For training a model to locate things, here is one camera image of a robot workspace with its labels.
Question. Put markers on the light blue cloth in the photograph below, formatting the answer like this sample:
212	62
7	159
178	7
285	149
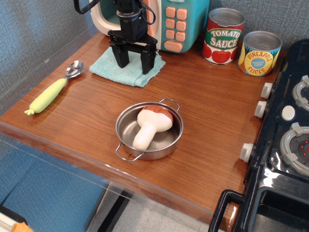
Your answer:
131	75

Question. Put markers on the teal toy microwave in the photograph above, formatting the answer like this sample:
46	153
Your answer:
177	26

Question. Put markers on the tomato sauce can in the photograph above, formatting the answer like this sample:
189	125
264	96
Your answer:
223	32

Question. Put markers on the small steel pot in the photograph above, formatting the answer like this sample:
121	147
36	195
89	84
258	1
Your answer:
163	143

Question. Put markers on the plush white brown mushroom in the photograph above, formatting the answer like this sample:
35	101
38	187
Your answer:
151	119

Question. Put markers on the pineapple slices can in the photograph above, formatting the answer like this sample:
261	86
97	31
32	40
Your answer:
259	53

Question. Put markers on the black toy stove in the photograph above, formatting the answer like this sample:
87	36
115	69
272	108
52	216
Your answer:
276	195

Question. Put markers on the orange plush object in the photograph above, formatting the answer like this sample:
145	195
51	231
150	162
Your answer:
21	227

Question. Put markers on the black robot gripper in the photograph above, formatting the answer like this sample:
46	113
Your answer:
133	36

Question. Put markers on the spoon with green handle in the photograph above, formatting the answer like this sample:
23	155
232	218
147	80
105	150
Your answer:
50	93

